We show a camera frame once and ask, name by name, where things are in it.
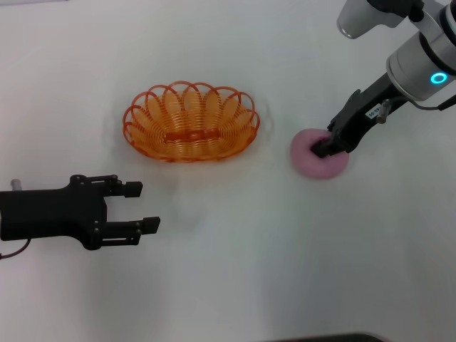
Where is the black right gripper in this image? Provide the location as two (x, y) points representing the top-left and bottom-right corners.
(311, 72), (410, 160)

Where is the black robot torso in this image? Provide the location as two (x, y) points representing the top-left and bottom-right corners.
(276, 333), (388, 342)

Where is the pink round sponge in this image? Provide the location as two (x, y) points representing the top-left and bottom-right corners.
(290, 128), (350, 180)

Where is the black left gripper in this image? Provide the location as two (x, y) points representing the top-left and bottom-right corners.
(0, 173), (162, 252)

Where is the left gripper cable with plugs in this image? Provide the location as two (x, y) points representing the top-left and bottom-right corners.
(0, 177), (31, 260)

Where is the orange woven wire basket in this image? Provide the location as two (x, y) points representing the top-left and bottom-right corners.
(122, 81), (261, 164)

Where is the gripper cable with plugs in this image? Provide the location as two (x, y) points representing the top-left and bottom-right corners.
(378, 93), (456, 125)
(0, 177), (31, 260)

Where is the right gripper cable with plugs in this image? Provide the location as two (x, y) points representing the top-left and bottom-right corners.
(378, 93), (456, 125)

